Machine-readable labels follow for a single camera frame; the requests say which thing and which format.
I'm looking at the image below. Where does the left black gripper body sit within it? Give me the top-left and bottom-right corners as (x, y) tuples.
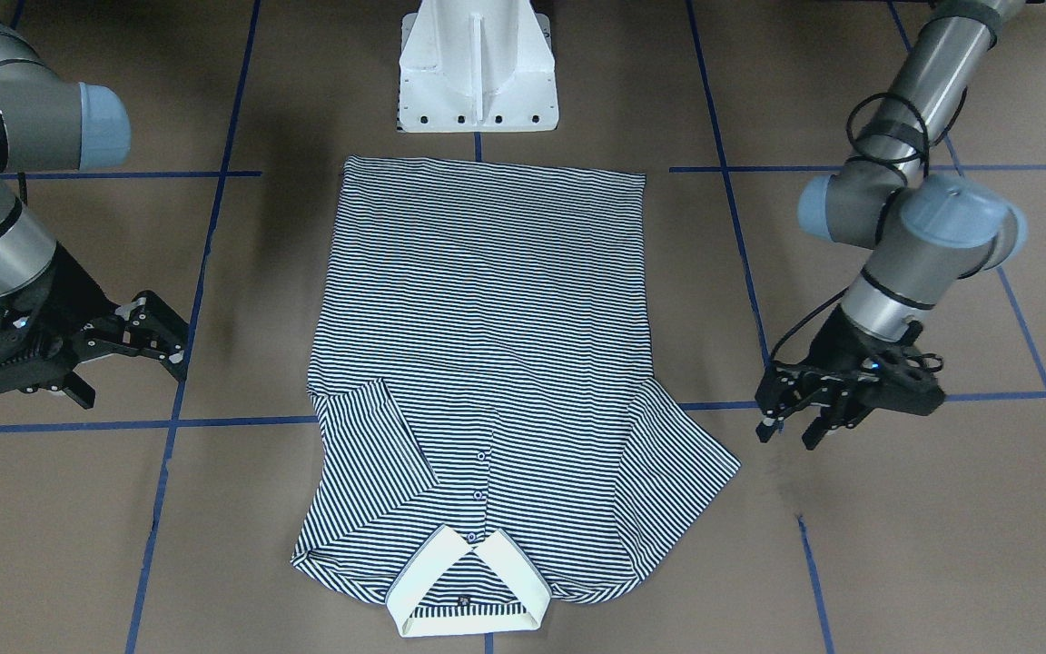
(797, 307), (946, 415)

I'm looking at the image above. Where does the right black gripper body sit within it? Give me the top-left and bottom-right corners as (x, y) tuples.
(0, 244), (115, 394)

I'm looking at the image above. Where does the striped polo shirt white collar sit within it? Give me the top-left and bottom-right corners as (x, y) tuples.
(291, 155), (742, 638)

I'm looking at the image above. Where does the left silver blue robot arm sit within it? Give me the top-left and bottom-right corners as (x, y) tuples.
(755, 1), (1028, 450)

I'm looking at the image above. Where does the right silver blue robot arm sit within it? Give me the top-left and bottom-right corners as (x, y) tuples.
(0, 21), (190, 409)

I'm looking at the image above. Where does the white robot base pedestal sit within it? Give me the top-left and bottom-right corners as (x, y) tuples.
(396, 1), (560, 134)

